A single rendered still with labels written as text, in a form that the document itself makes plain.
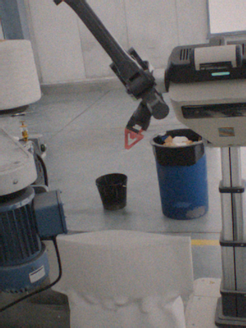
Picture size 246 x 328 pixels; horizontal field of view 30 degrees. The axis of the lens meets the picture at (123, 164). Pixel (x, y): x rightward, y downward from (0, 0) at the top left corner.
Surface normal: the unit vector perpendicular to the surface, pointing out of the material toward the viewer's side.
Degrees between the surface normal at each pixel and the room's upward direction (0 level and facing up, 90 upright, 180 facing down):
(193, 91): 40
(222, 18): 90
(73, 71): 90
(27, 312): 90
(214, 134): 130
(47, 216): 90
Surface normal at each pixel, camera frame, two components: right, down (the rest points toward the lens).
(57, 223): 0.18, 0.31
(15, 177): 0.69, 0.18
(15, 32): -0.23, 0.36
